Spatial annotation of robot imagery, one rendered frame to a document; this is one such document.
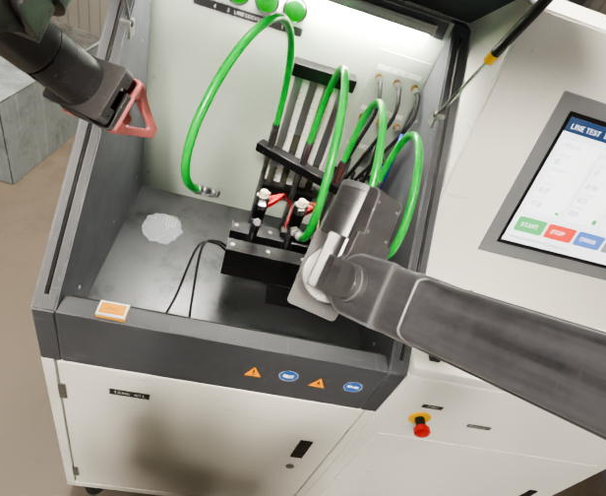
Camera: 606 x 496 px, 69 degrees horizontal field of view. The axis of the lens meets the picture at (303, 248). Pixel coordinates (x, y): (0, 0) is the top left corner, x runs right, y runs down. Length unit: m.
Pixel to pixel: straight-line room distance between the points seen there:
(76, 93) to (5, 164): 2.06
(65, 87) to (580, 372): 0.51
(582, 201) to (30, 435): 1.73
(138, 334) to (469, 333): 0.65
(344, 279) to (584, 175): 0.77
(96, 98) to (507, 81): 0.69
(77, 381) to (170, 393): 0.19
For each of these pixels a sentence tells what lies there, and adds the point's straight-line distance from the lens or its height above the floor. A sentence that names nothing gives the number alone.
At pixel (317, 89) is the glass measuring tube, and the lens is 1.09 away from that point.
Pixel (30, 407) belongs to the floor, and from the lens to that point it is 1.86.
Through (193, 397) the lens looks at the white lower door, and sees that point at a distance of 1.03.
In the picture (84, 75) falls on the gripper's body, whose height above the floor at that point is 1.40.
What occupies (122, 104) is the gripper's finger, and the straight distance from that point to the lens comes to 0.55.
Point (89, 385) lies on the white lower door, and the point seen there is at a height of 0.71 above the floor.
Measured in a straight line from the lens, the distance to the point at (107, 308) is 0.86.
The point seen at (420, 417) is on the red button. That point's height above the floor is 0.81.
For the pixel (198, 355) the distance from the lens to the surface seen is 0.89.
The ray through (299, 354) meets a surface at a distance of 0.86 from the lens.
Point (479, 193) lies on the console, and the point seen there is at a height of 1.22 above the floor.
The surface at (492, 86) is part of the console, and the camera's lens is 0.93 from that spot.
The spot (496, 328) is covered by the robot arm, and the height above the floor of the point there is 1.45.
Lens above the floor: 1.65
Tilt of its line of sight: 41 degrees down
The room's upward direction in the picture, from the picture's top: 22 degrees clockwise
